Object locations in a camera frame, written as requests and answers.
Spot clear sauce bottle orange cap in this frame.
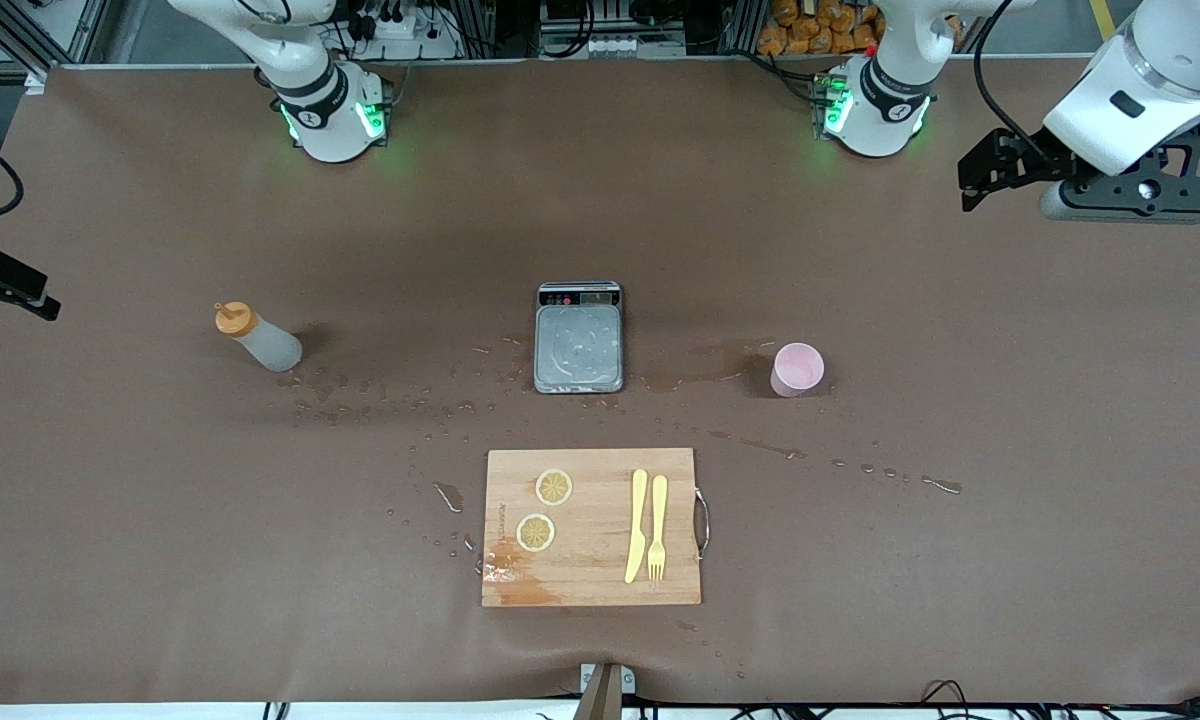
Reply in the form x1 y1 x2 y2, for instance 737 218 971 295
213 301 303 374

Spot pink plastic cup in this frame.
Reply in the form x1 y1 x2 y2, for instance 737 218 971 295
770 342 826 399

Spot orange snack packets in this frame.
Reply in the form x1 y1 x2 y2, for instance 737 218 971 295
757 0 886 57

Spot silver digital kitchen scale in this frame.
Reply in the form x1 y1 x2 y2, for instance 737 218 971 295
535 281 625 395

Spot yellow plastic fork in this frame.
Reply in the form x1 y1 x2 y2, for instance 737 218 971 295
647 475 669 583

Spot yellow plastic knife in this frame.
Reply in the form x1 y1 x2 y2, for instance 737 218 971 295
624 468 649 585

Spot wooden cutting board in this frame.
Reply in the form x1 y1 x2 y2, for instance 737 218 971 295
481 448 711 608

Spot aluminium frame rail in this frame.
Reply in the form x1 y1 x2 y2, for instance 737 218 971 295
0 0 111 86

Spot black looped floor cable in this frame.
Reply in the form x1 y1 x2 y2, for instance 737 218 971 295
920 680 973 715

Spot metal table edge bracket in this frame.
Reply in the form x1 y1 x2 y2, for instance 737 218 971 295
572 662 637 720

